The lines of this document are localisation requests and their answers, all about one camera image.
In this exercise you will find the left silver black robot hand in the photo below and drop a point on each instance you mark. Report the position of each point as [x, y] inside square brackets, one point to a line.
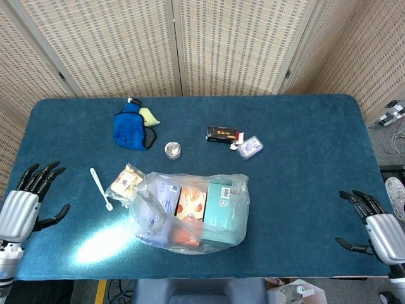
[19, 212]

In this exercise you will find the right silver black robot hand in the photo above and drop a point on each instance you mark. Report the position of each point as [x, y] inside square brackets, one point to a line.
[387, 234]

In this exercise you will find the clear plastic shopping bag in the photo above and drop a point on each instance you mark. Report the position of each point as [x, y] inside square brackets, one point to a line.
[145, 191]

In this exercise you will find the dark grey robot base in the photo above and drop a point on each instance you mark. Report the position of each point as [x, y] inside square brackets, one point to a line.
[199, 291]

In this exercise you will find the white sneaker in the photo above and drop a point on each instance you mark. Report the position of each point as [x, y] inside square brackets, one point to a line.
[395, 193]

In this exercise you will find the white plastic spoon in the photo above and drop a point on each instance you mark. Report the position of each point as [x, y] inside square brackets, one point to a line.
[100, 189]

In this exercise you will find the translucent plastic container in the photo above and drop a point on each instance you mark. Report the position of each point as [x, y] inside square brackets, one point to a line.
[316, 294]

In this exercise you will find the blue tablecloth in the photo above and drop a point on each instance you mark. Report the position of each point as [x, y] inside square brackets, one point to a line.
[300, 190]

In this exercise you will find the clear biscuit snack packet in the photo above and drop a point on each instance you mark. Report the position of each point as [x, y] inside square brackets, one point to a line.
[126, 183]

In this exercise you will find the clear plastic bottle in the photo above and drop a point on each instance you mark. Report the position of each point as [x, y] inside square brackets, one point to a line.
[292, 294]

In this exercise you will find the blue cloth pouch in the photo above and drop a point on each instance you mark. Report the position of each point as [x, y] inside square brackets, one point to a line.
[129, 130]

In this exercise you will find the black screen hinge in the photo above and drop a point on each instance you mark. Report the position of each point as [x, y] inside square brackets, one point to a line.
[287, 74]
[62, 76]

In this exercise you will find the purple cardboard box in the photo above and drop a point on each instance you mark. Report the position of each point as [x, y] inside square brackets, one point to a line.
[164, 196]

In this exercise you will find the yellow packet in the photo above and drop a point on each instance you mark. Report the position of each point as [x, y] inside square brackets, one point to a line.
[148, 117]

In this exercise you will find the purple clear card case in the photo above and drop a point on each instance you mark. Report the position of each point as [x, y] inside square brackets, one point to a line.
[250, 148]

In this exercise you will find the teal cardboard box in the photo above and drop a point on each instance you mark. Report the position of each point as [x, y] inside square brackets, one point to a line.
[221, 212]

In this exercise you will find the orange cardboard box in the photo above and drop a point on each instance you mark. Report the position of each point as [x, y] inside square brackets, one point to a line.
[190, 206]

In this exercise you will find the small red white packet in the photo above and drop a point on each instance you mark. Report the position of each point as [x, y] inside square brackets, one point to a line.
[237, 141]

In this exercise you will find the black box with gold print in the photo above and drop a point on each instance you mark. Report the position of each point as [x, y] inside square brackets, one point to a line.
[221, 134]

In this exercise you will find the woven folding screen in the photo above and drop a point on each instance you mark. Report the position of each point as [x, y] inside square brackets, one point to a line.
[126, 47]

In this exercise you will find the black metal frame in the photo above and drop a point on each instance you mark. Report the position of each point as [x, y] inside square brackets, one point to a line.
[392, 172]

